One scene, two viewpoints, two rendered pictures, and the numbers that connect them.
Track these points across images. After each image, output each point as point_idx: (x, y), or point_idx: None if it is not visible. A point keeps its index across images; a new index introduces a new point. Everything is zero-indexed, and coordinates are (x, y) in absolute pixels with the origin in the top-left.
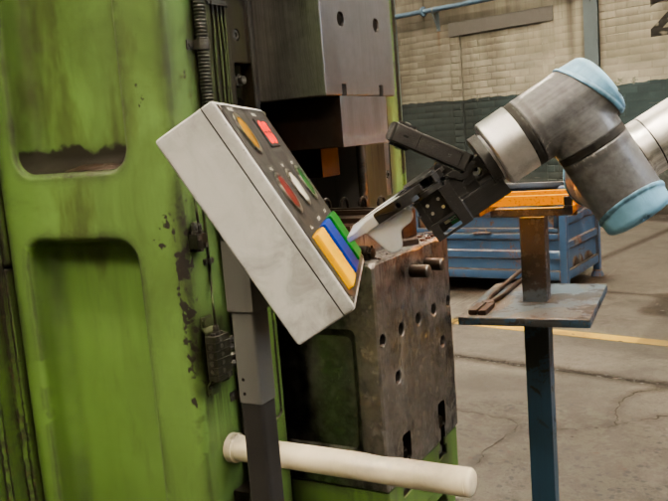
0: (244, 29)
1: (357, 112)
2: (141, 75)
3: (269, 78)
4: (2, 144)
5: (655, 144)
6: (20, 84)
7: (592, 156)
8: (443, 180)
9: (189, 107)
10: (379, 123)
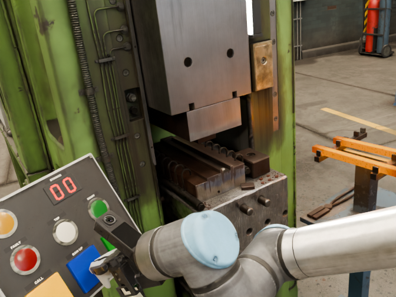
0: (133, 67)
1: (205, 116)
2: (58, 109)
3: (151, 95)
4: (40, 115)
5: (295, 264)
6: (43, 86)
7: (196, 296)
8: (123, 263)
9: (83, 128)
10: (230, 116)
